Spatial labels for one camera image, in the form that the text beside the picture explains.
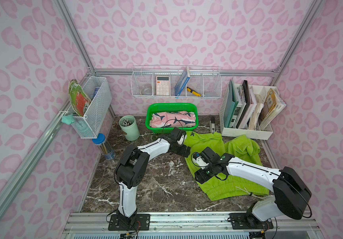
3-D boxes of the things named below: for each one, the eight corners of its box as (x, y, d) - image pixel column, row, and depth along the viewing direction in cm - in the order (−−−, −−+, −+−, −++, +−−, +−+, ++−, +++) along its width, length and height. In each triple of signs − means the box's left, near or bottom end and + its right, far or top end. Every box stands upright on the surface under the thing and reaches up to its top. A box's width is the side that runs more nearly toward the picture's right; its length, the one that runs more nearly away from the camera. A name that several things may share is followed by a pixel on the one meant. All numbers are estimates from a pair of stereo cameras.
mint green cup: (125, 140, 107) (117, 124, 94) (128, 130, 114) (121, 113, 100) (138, 140, 107) (132, 124, 94) (140, 130, 114) (135, 113, 100)
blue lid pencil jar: (106, 158, 98) (91, 140, 82) (112, 151, 102) (99, 132, 85) (111, 161, 97) (97, 143, 81) (117, 154, 100) (105, 135, 84)
